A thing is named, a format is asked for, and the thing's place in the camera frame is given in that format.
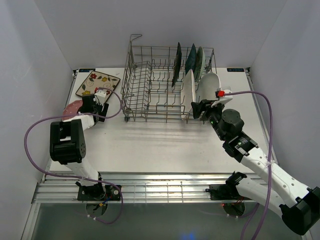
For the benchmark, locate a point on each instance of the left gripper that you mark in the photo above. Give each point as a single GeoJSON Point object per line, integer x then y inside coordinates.
{"type": "Point", "coordinates": [103, 112]}

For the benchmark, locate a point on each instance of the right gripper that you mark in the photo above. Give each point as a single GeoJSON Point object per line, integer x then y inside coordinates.
{"type": "Point", "coordinates": [197, 108]}

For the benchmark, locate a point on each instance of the white rectangular plate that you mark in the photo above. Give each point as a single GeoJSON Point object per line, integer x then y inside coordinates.
{"type": "Point", "coordinates": [187, 94]}

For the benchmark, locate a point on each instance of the white oval plate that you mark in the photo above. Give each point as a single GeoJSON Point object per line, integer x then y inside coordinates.
{"type": "Point", "coordinates": [207, 87]}

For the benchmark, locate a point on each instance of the pink dotted round plate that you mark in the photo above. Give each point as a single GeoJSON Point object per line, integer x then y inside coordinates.
{"type": "Point", "coordinates": [71, 108]}

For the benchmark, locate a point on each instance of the teal square plate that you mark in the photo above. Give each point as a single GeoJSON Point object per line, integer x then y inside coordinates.
{"type": "Point", "coordinates": [191, 61]}

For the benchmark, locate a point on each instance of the black floral square plate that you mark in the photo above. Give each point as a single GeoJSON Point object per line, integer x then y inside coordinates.
{"type": "Point", "coordinates": [177, 65]}

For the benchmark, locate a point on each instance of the green round flower plate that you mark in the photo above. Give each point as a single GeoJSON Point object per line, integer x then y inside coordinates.
{"type": "Point", "coordinates": [200, 63]}

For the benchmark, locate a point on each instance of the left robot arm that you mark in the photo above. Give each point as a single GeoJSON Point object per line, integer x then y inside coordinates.
{"type": "Point", "coordinates": [68, 146]}

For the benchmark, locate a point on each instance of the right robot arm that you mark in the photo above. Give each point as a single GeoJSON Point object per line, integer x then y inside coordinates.
{"type": "Point", "coordinates": [297, 204]}

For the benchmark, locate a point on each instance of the cream square flower plate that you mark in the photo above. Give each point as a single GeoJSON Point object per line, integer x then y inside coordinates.
{"type": "Point", "coordinates": [90, 82]}

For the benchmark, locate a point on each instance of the blue label right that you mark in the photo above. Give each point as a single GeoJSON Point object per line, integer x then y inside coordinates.
{"type": "Point", "coordinates": [234, 70]}

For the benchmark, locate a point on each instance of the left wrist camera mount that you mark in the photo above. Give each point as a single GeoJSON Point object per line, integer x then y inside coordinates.
{"type": "Point", "coordinates": [101, 96]}

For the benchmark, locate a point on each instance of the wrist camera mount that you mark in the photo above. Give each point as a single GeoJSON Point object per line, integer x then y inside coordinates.
{"type": "Point", "coordinates": [101, 96]}
{"type": "Point", "coordinates": [222, 96]}

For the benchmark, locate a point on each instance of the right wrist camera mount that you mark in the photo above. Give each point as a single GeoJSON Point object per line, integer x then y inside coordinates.
{"type": "Point", "coordinates": [222, 96]}

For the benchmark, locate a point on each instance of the grey wire dish rack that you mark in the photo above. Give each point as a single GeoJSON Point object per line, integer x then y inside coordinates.
{"type": "Point", "coordinates": [147, 92]}

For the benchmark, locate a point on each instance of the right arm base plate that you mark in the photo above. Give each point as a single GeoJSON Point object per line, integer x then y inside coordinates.
{"type": "Point", "coordinates": [222, 192]}

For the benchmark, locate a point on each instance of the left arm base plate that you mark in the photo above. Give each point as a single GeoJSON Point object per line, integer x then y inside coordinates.
{"type": "Point", "coordinates": [98, 192]}

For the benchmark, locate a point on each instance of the aluminium table frame rail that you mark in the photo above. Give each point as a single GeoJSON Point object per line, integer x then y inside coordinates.
{"type": "Point", "coordinates": [137, 188]}

